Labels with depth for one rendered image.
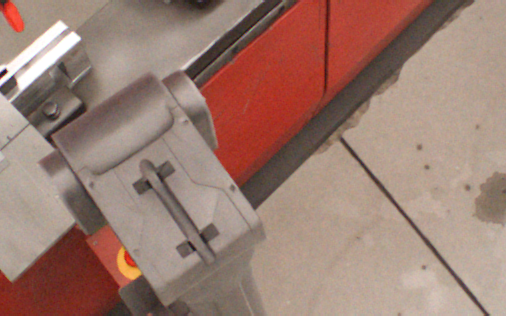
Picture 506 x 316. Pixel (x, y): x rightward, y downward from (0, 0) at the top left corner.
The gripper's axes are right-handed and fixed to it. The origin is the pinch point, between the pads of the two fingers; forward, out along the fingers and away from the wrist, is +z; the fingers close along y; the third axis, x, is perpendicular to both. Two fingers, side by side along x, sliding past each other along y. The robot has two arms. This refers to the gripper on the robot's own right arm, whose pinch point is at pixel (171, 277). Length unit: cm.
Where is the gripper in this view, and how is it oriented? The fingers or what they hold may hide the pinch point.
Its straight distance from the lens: 112.1
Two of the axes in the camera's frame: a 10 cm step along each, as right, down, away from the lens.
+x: 5.4, 8.4, 0.8
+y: -8.1, 5.5, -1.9
